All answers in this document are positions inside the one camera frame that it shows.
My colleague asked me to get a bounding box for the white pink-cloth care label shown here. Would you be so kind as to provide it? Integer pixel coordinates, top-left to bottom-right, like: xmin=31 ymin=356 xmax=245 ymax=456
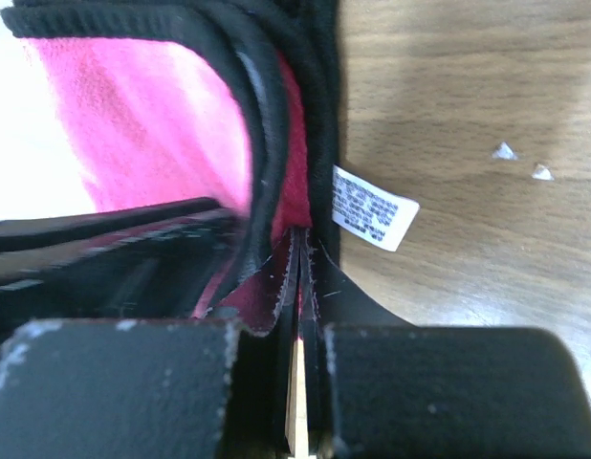
xmin=332 ymin=165 xmax=420 ymax=251

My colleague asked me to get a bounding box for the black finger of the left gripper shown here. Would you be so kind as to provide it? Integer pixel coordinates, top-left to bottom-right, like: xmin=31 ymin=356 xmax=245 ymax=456
xmin=0 ymin=198 xmax=240 ymax=330

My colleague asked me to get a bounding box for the pink cloth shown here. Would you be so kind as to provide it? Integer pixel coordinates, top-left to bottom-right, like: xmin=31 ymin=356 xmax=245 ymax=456
xmin=0 ymin=0 xmax=344 ymax=331

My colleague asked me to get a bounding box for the white towel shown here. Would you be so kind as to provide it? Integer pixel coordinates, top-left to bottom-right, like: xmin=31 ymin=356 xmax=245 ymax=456
xmin=0 ymin=1 xmax=96 ymax=221

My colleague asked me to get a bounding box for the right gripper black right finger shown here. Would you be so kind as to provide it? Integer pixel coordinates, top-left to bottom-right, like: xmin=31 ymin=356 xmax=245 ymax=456
xmin=297 ymin=229 xmax=591 ymax=458

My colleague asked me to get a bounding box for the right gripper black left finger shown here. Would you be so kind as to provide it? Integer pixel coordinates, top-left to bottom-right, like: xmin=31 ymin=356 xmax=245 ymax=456
xmin=0 ymin=231 xmax=298 ymax=458

